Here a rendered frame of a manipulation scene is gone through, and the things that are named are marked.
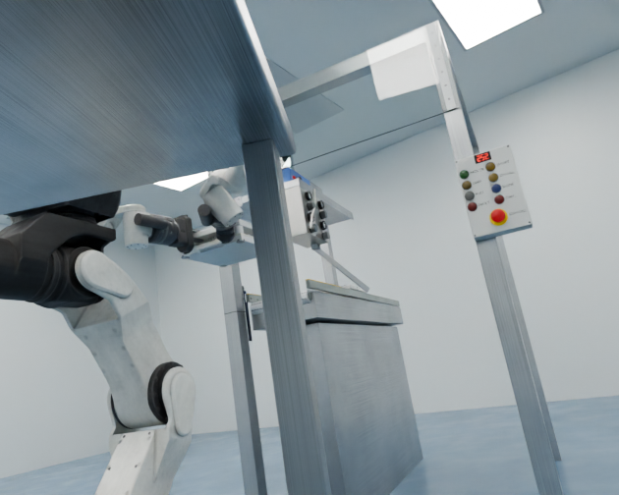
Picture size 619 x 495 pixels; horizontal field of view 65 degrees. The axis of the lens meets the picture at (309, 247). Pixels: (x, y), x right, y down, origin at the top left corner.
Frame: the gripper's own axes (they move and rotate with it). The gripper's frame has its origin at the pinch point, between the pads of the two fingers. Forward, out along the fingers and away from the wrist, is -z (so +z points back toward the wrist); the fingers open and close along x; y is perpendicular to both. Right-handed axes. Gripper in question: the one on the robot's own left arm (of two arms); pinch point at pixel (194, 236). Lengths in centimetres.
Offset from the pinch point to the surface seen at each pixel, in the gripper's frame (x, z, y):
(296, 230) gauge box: -3.9, -41.5, 13.4
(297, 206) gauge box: -13.1, -42.0, 15.3
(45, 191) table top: 19, 79, 53
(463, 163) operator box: -6, -39, 81
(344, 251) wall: -70, -386, -142
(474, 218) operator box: 12, -38, 80
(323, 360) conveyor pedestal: 47, -54, 9
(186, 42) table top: 19, 86, 86
